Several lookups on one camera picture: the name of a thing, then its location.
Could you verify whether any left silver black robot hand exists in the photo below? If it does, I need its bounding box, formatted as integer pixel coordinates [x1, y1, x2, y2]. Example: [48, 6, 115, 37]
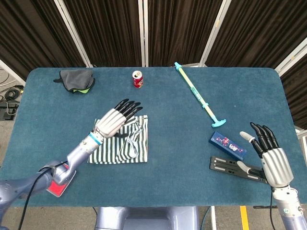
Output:
[92, 98, 144, 139]

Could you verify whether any teal yellow toy stick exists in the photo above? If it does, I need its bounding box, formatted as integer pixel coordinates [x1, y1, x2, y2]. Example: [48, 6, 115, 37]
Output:
[174, 61, 227, 128]

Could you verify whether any grey robot torso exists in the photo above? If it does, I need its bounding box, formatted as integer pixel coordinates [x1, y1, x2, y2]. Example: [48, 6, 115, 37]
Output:
[94, 206, 200, 230]

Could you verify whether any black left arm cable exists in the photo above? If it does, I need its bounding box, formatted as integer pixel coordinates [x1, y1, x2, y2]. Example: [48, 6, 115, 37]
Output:
[18, 161, 68, 230]

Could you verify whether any green white striped T-shirt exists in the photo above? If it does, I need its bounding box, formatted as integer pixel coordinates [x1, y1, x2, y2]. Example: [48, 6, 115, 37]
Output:
[87, 115, 149, 165]

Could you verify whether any red rectangular card case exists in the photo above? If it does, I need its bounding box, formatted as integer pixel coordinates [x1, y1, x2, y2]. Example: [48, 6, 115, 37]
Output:
[47, 165, 77, 197]

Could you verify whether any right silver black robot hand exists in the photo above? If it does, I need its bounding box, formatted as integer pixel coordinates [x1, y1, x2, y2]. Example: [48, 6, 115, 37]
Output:
[236, 122, 295, 188]

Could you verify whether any white framed dark partition panel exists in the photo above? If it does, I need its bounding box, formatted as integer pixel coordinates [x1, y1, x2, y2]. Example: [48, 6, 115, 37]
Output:
[274, 44, 307, 130]
[0, 58, 26, 87]
[143, 0, 233, 68]
[0, 0, 93, 81]
[200, 0, 307, 72]
[54, 0, 146, 68]

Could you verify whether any white table leg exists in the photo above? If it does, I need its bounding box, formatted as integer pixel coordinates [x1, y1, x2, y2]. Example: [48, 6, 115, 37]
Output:
[210, 206, 217, 230]

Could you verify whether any red soda can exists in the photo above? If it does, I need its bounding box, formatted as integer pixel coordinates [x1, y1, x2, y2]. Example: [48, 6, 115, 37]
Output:
[131, 70, 144, 89]

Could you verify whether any dark blue printed box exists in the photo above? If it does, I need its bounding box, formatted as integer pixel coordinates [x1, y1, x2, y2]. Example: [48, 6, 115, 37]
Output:
[209, 131, 247, 161]

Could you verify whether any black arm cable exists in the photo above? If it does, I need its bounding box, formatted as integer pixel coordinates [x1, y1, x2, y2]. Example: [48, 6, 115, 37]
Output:
[18, 161, 68, 230]
[269, 188, 277, 230]

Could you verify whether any grey cloth with green lining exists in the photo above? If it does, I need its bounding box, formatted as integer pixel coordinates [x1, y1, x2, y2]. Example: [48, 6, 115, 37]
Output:
[53, 69, 96, 94]

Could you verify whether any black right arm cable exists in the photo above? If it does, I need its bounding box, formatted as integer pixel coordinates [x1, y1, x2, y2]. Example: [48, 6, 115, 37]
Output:
[269, 188, 277, 230]

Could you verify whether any black folding stand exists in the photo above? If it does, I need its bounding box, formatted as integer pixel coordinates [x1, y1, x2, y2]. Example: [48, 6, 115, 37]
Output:
[210, 156, 268, 184]

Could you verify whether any white metal rack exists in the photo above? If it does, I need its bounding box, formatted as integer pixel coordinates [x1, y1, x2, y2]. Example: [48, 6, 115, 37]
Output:
[294, 128, 307, 154]

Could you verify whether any black coiled floor cable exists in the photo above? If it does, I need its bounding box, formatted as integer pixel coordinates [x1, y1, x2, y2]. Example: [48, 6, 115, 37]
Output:
[3, 86, 24, 101]

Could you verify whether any black floor power box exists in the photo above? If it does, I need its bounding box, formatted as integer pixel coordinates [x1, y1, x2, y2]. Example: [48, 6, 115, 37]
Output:
[0, 102, 20, 120]

